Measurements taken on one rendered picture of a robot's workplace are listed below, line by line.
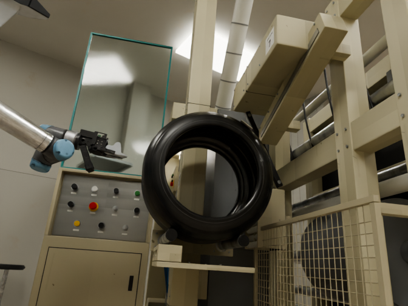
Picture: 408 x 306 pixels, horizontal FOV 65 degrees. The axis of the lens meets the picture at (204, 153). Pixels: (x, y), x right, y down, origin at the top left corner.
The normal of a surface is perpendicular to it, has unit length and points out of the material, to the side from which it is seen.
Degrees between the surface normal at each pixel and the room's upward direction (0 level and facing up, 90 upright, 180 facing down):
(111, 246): 90
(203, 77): 90
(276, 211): 90
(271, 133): 162
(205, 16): 90
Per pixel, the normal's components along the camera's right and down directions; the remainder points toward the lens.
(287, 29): 0.20, -0.32
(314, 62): 0.00, 0.79
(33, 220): 0.55, -0.25
